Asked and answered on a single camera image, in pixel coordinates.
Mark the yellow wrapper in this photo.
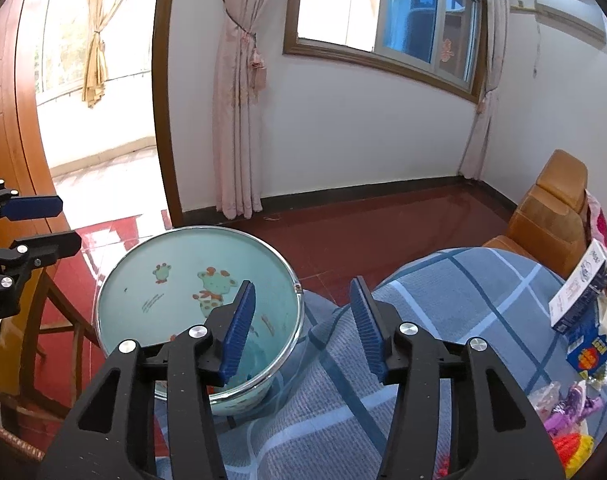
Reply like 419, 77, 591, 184
565, 435, 597, 479

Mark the blue plaid blanket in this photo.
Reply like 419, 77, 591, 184
153, 246, 591, 480

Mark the orange leather sofa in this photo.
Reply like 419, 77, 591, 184
483, 149, 591, 281

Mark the pink floral cushion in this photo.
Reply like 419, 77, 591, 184
582, 189, 607, 266

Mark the white and blue carton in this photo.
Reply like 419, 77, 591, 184
548, 239, 607, 333

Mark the light green cartoon print bucket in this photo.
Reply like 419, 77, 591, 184
94, 226, 305, 416

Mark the clear plastic bag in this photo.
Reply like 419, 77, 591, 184
527, 381, 564, 422

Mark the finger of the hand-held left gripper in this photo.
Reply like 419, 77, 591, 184
0, 230, 82, 288
0, 178, 64, 226

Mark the blue opened drink carton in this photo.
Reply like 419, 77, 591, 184
566, 292, 607, 376

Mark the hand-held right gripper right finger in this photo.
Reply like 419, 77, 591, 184
350, 276, 567, 480

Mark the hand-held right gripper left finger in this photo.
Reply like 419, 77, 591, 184
38, 280, 258, 480

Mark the wooden door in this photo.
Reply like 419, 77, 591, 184
0, 0, 69, 396

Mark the green foil wrapper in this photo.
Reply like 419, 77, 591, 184
576, 365, 607, 391

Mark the balcony window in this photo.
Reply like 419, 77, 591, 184
33, 0, 150, 97

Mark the dark brown door frame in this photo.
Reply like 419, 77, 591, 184
150, 0, 184, 228

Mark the wooden chair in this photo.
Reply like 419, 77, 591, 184
0, 255, 104, 426

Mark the tied pink curtain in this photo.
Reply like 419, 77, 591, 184
212, 0, 270, 220

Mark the white air conditioner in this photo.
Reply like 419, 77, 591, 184
533, 0, 607, 51

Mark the brown framed window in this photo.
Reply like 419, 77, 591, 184
283, 0, 487, 106

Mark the yellow curtain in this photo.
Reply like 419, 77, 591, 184
80, 0, 156, 108

